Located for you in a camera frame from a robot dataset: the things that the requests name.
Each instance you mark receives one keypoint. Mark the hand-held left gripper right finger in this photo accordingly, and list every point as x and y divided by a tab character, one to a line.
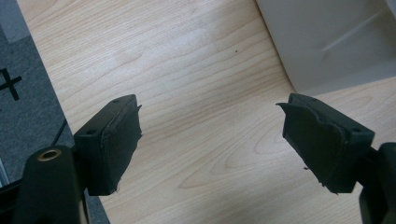
323	146

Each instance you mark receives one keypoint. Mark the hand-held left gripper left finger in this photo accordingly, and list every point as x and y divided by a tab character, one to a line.
106	146

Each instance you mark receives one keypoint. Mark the white plastic box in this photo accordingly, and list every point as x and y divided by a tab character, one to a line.
333	43

